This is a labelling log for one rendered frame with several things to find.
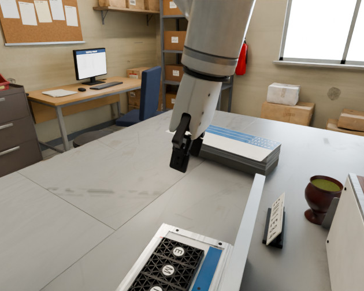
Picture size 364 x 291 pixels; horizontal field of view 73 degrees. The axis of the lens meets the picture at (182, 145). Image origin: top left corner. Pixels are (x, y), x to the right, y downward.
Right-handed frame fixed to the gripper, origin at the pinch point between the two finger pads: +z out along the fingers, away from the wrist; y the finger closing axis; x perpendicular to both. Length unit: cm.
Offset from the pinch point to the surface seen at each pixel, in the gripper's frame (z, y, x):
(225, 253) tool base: 19.9, -0.8, 13.3
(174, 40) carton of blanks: 23, -329, -153
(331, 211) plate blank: 10.7, -17.9, 32.4
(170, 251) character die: 21.3, 4.2, 2.7
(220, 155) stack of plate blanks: 21.5, -43.3, 0.7
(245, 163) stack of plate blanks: 19.2, -40.5, 10.1
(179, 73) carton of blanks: 66, -327, -134
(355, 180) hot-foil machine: -1.6, -11.1, 30.3
